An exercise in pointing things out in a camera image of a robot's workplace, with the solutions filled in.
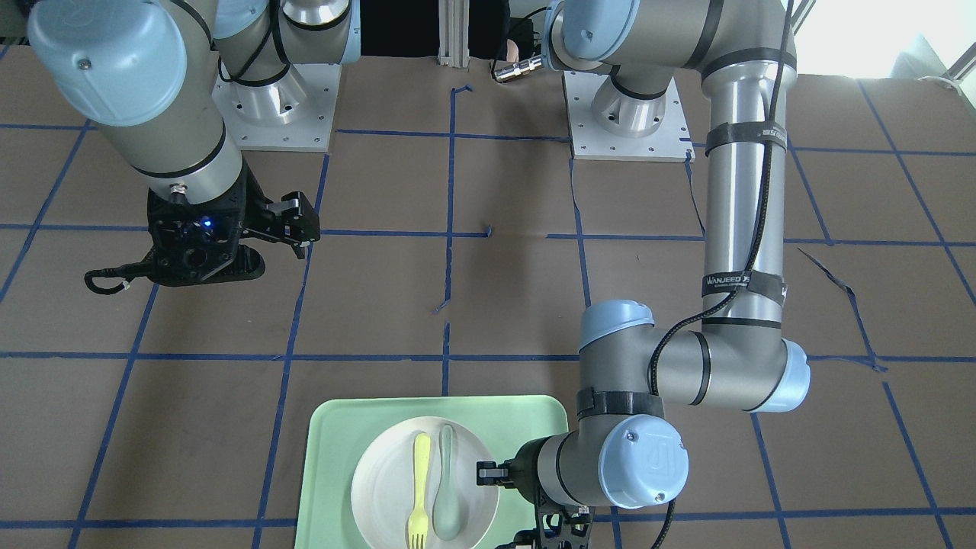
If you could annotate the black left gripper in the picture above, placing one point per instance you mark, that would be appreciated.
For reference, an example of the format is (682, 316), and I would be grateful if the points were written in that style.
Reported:
(523, 470)

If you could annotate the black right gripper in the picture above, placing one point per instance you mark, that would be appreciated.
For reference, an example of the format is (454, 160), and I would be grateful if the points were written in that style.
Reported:
(249, 203)

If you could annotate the white round plate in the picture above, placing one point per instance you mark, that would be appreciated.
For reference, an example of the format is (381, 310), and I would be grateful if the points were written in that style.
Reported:
(384, 485)

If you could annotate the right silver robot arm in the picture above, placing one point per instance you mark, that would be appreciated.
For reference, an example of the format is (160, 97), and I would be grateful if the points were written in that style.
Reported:
(164, 81)

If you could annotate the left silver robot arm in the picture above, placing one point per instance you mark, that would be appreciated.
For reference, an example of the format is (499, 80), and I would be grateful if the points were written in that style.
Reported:
(732, 354)

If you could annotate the yellow plastic fork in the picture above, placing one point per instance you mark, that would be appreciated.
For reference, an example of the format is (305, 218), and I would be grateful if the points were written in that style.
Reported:
(418, 522)

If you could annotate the sage green plastic spoon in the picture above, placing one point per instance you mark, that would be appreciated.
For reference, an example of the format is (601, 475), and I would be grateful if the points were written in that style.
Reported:
(447, 512)

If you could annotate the mint green tray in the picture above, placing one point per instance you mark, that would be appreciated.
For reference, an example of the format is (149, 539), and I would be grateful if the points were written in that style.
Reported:
(341, 430)

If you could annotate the silver metal connector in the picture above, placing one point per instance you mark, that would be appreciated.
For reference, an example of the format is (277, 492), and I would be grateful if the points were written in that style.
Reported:
(518, 69)

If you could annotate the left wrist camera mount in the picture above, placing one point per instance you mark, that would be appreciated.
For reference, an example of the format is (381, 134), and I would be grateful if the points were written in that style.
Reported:
(556, 526)

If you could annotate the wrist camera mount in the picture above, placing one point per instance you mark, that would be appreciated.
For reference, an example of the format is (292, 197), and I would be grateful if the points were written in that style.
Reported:
(556, 526)
(201, 250)

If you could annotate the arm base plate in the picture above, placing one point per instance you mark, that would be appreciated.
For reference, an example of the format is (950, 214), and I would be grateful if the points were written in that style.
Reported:
(607, 125)
(292, 115)

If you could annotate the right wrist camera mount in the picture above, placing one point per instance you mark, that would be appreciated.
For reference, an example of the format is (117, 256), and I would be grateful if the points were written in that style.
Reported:
(201, 250)

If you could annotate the aluminium frame post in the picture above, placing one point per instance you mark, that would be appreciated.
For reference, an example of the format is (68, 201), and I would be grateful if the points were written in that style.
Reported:
(453, 18)

